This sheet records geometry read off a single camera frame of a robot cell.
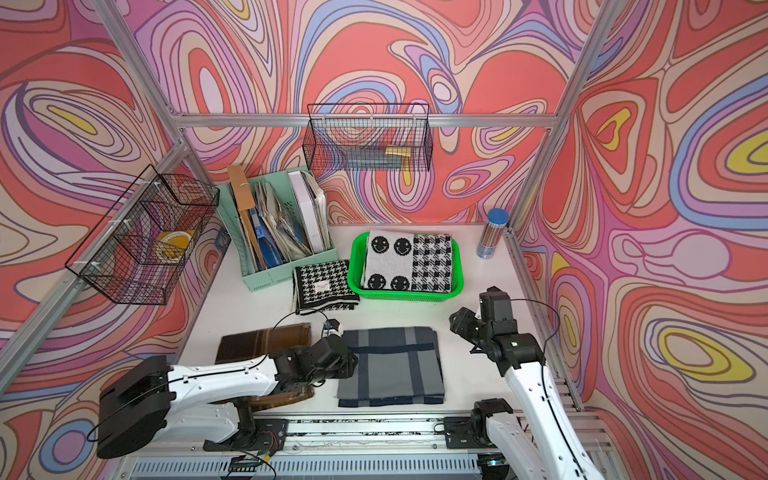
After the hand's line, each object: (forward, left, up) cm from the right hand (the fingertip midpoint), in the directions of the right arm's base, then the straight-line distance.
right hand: (459, 329), depth 78 cm
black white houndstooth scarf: (+20, +40, -7) cm, 46 cm away
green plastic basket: (+25, +29, -5) cm, 39 cm away
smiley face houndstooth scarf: (+27, +12, -4) cm, 30 cm away
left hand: (-5, +28, -9) cm, 29 cm away
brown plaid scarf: (+2, +59, -9) cm, 60 cm away
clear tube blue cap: (+34, -17, +2) cm, 38 cm away
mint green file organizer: (+32, +52, +10) cm, 62 cm away
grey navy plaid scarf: (-6, +17, -10) cm, 21 cm away
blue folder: (+23, +53, +9) cm, 59 cm away
